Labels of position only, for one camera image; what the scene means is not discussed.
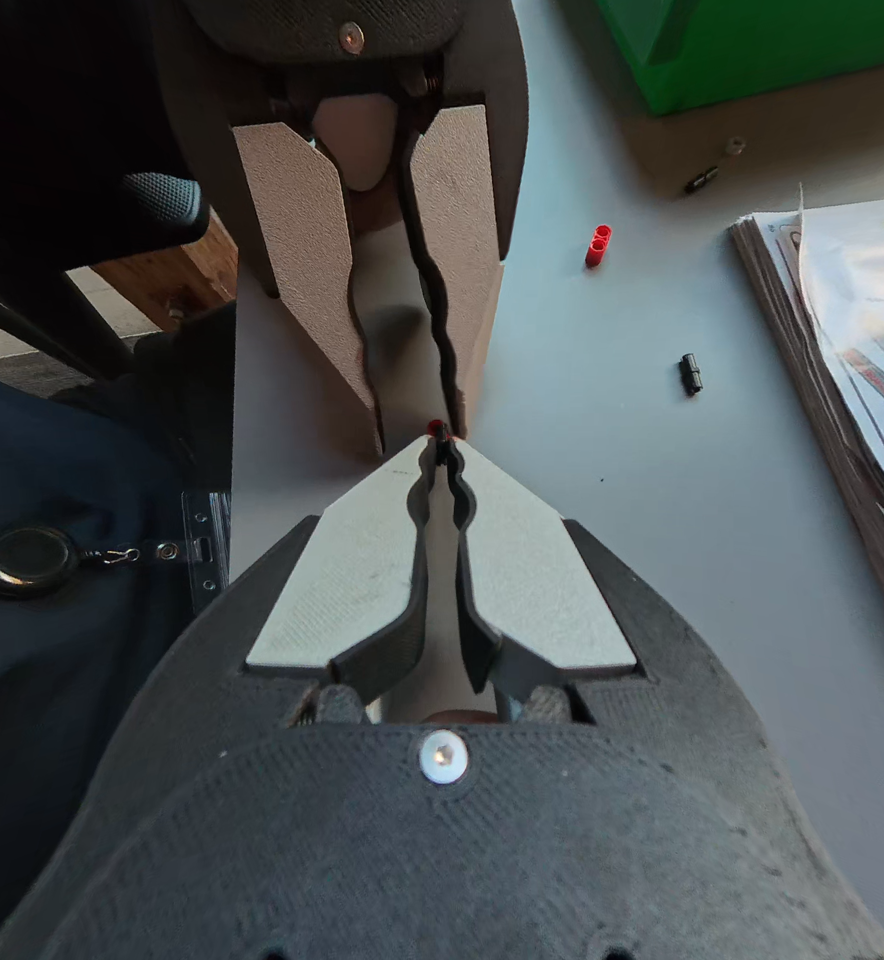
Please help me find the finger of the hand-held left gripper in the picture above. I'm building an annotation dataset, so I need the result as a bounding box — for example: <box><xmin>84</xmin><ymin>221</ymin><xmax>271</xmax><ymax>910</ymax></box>
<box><xmin>400</xmin><ymin>103</ymin><xmax>506</xmax><ymax>444</ymax></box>
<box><xmin>232</xmin><ymin>121</ymin><xmax>386</xmax><ymax>459</ymax></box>

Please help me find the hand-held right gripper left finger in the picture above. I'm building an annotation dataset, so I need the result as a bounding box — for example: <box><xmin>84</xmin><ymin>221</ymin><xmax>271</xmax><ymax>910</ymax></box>
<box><xmin>245</xmin><ymin>435</ymin><xmax>435</xmax><ymax>706</ymax></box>

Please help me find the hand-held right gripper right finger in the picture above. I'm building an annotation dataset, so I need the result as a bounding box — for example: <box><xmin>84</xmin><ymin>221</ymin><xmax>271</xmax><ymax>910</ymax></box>
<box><xmin>445</xmin><ymin>438</ymin><xmax>638</xmax><ymax>721</ymax></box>

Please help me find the green plastic bin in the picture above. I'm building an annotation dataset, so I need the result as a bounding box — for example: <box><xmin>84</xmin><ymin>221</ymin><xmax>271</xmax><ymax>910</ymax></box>
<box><xmin>595</xmin><ymin>0</ymin><xmax>884</xmax><ymax>117</ymax></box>

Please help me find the person's left forearm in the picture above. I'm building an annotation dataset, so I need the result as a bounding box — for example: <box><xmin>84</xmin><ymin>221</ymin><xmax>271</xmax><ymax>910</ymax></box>
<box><xmin>0</xmin><ymin>0</ymin><xmax>188</xmax><ymax>189</ymax></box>

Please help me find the lego instruction booklet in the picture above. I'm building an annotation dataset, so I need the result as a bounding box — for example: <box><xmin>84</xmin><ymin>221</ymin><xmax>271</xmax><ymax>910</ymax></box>
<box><xmin>732</xmin><ymin>187</ymin><xmax>884</xmax><ymax>672</ymax></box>

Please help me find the person's left hand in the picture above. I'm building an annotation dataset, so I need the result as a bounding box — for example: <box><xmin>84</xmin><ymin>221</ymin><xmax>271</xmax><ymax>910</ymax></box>
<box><xmin>314</xmin><ymin>95</ymin><xmax>401</xmax><ymax>192</ymax></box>

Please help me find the black office chair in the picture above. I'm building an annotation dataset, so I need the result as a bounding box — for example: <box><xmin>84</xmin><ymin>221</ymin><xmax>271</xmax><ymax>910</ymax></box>
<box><xmin>0</xmin><ymin>171</ymin><xmax>210</xmax><ymax>376</ymax></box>

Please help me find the clear badge holder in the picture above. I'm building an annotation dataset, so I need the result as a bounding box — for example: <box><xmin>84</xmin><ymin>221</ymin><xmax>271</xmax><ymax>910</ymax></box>
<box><xmin>181</xmin><ymin>489</ymin><xmax>231</xmax><ymax>616</ymax></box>

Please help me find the person's dark navy clothing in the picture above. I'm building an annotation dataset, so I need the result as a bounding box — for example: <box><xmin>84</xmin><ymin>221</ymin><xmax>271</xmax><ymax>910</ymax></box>
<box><xmin>0</xmin><ymin>367</ymin><xmax>236</xmax><ymax>954</ymax></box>

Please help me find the black badge reel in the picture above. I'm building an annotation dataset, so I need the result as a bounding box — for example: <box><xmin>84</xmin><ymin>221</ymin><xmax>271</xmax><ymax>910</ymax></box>
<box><xmin>0</xmin><ymin>527</ymin><xmax>143</xmax><ymax>597</ymax></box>

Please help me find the wooden post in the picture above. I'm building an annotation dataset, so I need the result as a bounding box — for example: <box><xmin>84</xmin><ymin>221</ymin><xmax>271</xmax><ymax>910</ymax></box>
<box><xmin>89</xmin><ymin>210</ymin><xmax>240</xmax><ymax>331</ymax></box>

